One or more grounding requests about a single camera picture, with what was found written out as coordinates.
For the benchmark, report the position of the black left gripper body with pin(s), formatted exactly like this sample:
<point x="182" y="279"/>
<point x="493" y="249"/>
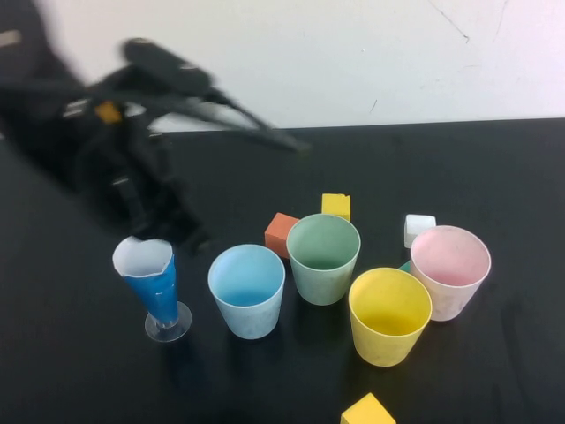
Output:
<point x="123" y="176"/>

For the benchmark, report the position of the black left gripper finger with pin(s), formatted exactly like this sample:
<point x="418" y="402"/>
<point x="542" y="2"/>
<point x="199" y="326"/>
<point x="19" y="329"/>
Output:
<point x="154" y="227"/>
<point x="192" y="232"/>

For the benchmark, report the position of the light blue plastic cup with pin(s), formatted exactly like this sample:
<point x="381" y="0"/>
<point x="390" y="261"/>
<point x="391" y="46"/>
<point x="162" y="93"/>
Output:
<point x="247" y="315"/>

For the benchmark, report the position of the yellow plastic cup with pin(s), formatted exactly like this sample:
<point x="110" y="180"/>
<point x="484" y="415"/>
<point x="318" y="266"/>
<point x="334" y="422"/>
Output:
<point x="384" y="344"/>

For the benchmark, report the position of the pink plastic cup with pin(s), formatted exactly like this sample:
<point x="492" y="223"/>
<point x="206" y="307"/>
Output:
<point x="454" y="300"/>

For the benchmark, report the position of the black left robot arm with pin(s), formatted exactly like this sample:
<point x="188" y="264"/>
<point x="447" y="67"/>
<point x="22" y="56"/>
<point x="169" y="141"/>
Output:
<point x="31" y="110"/>

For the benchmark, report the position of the blue paper-lined footed glass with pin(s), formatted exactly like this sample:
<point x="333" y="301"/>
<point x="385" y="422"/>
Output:
<point x="154" y="291"/>

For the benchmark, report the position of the orange cube block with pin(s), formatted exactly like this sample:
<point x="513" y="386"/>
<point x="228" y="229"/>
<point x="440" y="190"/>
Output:
<point x="278" y="232"/>

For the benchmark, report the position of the pale green plastic cup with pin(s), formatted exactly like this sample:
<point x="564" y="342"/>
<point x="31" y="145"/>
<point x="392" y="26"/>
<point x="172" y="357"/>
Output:
<point x="320" y="287"/>

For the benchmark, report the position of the yellow cube block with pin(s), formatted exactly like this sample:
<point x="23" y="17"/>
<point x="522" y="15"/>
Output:
<point x="366" y="413"/>
<point x="335" y="205"/>

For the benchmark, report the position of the green white glue stick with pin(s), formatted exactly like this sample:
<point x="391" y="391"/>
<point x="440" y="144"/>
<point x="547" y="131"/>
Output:
<point x="405" y="267"/>

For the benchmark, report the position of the white cube block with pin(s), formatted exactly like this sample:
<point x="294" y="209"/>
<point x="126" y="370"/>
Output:
<point x="417" y="225"/>

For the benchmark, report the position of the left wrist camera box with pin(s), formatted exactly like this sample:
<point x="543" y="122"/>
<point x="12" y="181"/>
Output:
<point x="167" y="64"/>

